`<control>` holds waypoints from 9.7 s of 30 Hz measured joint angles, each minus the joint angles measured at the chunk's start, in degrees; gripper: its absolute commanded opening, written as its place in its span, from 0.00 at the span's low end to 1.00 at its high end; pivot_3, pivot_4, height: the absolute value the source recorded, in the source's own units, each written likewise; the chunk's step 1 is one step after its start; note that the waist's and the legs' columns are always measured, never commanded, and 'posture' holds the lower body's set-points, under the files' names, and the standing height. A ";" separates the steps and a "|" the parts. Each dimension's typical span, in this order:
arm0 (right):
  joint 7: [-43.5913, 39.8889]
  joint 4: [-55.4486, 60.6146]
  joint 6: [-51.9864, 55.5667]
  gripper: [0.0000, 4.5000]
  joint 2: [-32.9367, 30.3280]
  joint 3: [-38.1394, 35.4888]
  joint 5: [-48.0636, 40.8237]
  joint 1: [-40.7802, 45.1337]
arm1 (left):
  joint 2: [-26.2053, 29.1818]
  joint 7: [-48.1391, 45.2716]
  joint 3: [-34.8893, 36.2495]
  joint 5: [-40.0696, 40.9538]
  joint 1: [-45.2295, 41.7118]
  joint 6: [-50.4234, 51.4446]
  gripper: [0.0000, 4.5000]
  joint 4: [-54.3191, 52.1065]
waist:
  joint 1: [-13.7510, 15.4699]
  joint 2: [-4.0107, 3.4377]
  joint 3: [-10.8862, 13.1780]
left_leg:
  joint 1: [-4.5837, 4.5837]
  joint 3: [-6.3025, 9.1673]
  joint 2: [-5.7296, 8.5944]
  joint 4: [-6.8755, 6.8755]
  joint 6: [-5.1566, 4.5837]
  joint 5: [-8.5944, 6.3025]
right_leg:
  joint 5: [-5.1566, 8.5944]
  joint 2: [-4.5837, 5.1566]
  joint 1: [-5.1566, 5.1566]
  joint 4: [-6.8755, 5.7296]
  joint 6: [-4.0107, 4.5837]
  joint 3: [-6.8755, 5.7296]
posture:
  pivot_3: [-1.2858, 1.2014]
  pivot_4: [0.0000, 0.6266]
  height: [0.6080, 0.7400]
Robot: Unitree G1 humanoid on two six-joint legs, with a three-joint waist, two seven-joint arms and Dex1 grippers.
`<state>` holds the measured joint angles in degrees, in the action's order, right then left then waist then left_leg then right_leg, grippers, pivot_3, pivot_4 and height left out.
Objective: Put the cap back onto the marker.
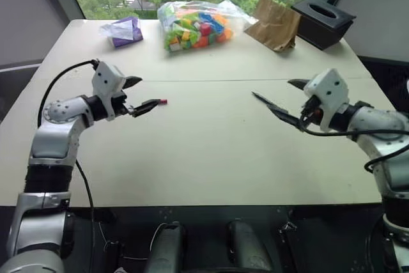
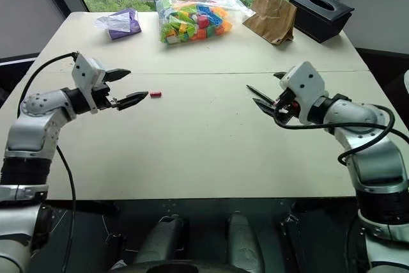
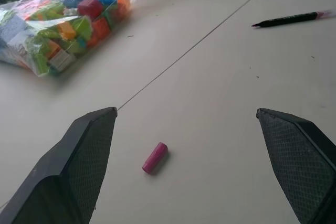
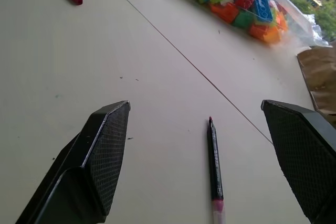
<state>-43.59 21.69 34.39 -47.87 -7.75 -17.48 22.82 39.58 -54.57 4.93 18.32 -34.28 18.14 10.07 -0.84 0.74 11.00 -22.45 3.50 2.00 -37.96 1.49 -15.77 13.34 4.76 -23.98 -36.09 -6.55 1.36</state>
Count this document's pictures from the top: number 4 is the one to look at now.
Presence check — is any brown cardboard piece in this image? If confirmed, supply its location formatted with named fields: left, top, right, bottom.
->
left=296, top=40, right=336, bottom=127

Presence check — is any clear bag of toy bricks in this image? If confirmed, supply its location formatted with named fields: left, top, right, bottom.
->
left=167, top=0, right=329, bottom=48

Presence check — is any black pen with red end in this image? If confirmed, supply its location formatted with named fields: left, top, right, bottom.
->
left=206, top=116, right=225, bottom=224

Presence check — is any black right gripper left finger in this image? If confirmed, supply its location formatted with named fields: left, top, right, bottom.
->
left=15, top=100, right=131, bottom=224

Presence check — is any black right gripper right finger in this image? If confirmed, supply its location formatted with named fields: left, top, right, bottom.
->
left=260, top=99, right=336, bottom=224

